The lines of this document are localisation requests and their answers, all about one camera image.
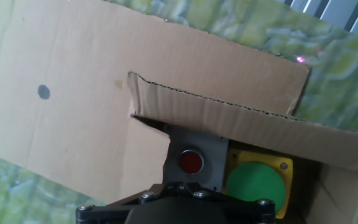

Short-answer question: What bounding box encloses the green button on yellow box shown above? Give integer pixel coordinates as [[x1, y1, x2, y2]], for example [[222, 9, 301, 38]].
[[222, 148, 294, 220]]

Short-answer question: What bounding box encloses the red button on grey box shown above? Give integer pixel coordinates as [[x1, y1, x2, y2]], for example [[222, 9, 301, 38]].
[[162, 124, 229, 192]]

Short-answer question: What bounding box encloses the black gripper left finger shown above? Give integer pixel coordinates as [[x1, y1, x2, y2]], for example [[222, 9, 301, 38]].
[[75, 183, 177, 224]]

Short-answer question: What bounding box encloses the green marble pattern mat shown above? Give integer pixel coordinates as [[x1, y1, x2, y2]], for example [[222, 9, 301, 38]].
[[0, 0, 358, 224]]

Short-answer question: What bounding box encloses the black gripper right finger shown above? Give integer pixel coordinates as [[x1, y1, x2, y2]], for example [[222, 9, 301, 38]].
[[176, 182, 276, 224]]

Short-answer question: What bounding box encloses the flat brown cardboard sheet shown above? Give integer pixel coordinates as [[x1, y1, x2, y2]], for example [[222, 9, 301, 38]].
[[0, 0, 311, 205]]

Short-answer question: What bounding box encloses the brown cardboard box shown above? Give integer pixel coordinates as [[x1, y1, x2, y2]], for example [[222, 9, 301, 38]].
[[119, 71, 358, 224]]

